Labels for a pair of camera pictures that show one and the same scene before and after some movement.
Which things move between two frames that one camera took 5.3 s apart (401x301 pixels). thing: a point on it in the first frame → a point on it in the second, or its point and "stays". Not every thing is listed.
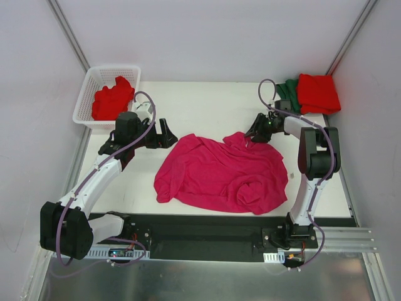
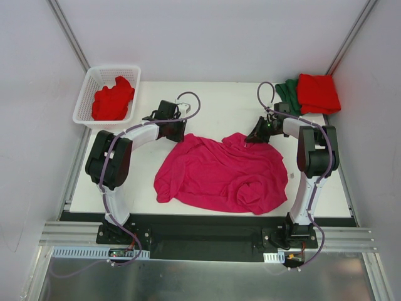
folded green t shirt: [289, 91] stays
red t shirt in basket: [109, 102] stays
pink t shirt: [235, 175] stays
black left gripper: [158, 135] → [162, 110]
